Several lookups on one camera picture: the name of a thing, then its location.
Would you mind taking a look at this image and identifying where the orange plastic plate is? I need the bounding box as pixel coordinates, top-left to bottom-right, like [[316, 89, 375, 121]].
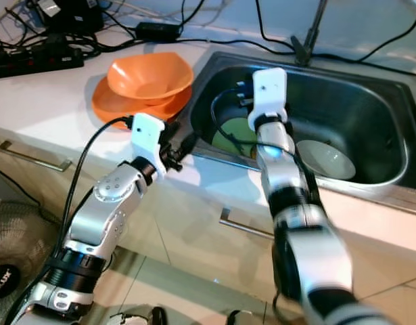
[[91, 76, 189, 131]]

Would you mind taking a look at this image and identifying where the orange plastic bowl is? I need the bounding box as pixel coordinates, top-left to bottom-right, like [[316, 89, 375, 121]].
[[106, 51, 195, 101]]

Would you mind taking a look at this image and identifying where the green plate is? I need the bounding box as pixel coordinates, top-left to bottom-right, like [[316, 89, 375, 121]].
[[211, 116, 262, 160]]

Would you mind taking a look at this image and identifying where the dark metal faucet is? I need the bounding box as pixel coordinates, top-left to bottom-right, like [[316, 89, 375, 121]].
[[292, 0, 330, 66]]

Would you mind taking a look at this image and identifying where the white ribbed bowl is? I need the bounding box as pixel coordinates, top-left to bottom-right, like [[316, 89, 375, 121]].
[[296, 139, 357, 181]]

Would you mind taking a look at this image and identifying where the black power adapter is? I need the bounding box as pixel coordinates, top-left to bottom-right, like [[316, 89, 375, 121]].
[[135, 22, 181, 41]]

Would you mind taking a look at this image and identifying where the stainless steel sink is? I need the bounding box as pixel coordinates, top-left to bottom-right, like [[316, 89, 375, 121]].
[[177, 51, 416, 217]]

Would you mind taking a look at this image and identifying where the black power strip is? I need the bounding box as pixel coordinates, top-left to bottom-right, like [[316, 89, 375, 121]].
[[0, 46, 85, 79]]

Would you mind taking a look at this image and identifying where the black electronics box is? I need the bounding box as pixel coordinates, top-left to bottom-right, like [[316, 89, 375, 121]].
[[32, 0, 106, 35]]

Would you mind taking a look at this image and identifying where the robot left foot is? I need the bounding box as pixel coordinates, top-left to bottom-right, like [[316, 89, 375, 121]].
[[106, 308, 168, 325]]

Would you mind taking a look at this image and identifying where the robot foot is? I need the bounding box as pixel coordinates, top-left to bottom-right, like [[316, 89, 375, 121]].
[[106, 308, 168, 325], [225, 310, 262, 325]]

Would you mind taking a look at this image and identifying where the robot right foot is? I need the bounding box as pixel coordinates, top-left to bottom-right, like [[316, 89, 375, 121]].
[[225, 310, 262, 325]]

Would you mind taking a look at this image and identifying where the black floor fan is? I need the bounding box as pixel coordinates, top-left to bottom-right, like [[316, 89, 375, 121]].
[[0, 200, 63, 322]]

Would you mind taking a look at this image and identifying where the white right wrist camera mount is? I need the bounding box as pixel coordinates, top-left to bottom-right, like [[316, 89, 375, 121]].
[[248, 66, 288, 131]]

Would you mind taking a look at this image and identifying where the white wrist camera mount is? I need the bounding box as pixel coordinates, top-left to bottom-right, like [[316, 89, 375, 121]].
[[248, 66, 288, 131], [130, 113, 166, 178]]

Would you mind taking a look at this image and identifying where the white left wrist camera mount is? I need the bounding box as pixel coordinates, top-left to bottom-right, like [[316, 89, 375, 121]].
[[130, 113, 166, 178]]

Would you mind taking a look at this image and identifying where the black power cable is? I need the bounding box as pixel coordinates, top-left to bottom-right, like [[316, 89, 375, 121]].
[[179, 34, 416, 74], [254, 0, 298, 48]]

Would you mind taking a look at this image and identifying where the metal drawer handle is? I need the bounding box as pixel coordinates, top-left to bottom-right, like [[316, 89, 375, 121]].
[[218, 208, 276, 241], [0, 140, 71, 172]]

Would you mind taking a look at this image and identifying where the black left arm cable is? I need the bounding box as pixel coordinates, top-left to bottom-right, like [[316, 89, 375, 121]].
[[25, 115, 134, 325]]

